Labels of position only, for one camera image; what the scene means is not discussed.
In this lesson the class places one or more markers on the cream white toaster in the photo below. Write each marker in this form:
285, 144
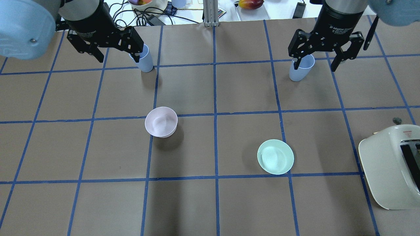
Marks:
390, 159

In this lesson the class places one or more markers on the pink bowl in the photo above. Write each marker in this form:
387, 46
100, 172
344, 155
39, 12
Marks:
161, 122

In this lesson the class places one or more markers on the red yellow mango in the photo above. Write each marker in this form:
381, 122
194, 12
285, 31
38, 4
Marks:
250, 4

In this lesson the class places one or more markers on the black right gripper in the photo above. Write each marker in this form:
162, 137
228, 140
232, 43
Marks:
337, 20

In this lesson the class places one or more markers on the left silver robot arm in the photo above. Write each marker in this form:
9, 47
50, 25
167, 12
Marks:
27, 28

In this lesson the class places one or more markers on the blue cup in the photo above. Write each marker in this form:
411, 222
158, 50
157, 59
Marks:
145, 62
305, 67

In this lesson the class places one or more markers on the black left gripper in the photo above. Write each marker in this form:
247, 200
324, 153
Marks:
89, 22

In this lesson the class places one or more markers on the mint green bowl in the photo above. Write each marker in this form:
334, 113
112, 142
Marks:
275, 157

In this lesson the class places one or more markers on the black power adapter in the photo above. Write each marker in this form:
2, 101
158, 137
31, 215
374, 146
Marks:
299, 10

